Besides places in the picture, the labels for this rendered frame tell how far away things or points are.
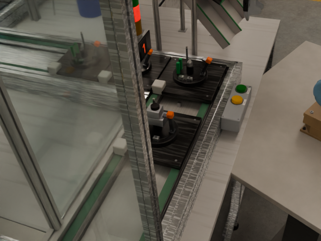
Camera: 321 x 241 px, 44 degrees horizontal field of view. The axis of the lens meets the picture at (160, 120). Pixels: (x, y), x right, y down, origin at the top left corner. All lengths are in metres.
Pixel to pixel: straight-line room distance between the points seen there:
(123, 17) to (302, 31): 3.46
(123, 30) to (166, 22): 1.73
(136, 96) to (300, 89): 1.26
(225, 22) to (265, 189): 0.80
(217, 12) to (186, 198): 0.92
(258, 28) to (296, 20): 1.94
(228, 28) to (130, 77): 1.31
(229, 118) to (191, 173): 0.28
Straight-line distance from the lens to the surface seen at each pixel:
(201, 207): 1.29
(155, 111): 1.27
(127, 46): 0.50
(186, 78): 1.55
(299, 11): 4.24
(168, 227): 1.14
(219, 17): 1.81
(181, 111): 1.52
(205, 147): 1.32
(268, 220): 2.32
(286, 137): 1.52
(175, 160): 1.26
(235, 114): 1.44
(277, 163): 1.43
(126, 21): 0.49
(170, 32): 2.12
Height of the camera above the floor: 1.91
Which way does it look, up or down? 42 degrees down
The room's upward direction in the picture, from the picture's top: 6 degrees counter-clockwise
